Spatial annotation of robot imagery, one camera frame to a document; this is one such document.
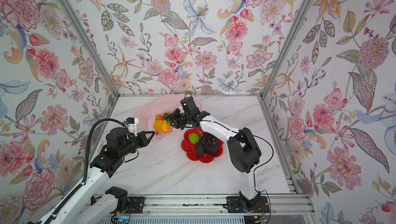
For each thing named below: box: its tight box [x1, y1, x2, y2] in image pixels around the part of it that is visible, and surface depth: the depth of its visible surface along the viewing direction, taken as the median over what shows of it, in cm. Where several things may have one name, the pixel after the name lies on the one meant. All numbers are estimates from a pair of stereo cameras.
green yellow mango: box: [161, 119, 171, 134], surface depth 82 cm
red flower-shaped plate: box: [180, 127, 224, 164], surface depth 92 cm
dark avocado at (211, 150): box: [203, 145, 219, 157], surface depth 90 cm
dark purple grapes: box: [200, 132, 220, 149], surface depth 95 cm
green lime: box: [188, 132, 200, 145], surface depth 93 cm
